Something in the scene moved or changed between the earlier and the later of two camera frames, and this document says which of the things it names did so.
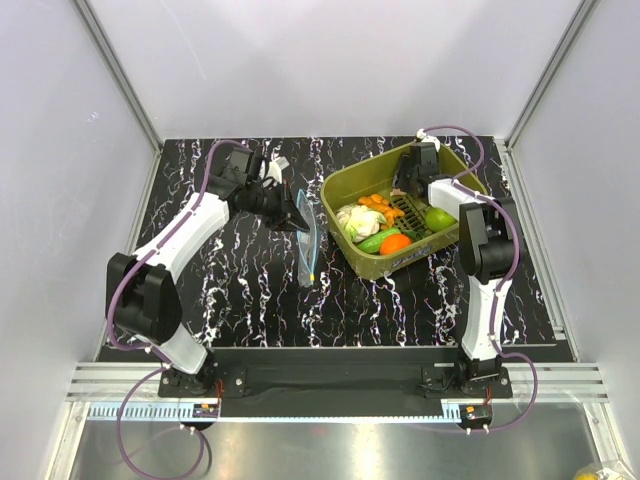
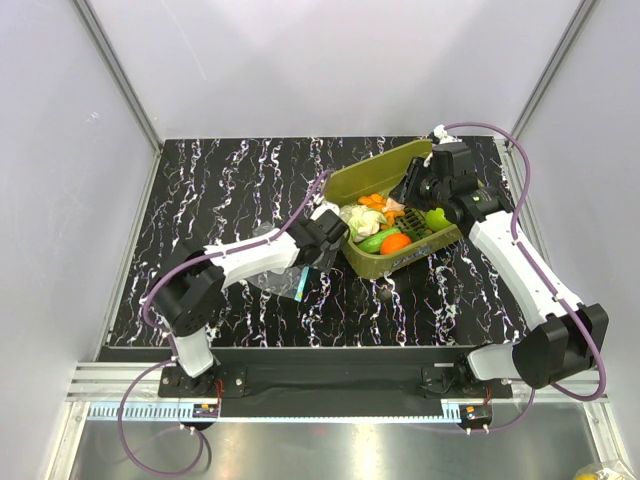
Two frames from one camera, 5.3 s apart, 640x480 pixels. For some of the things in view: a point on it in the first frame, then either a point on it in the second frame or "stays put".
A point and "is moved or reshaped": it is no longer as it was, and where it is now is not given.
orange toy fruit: x=393 y=243 stays put
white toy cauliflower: x=359 y=222 stays put
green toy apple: x=437 y=219 stays put
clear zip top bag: x=307 y=236 is moved or reshaped
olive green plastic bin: x=377 y=178 stays put
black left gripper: x=287 y=216 -> x=306 y=225
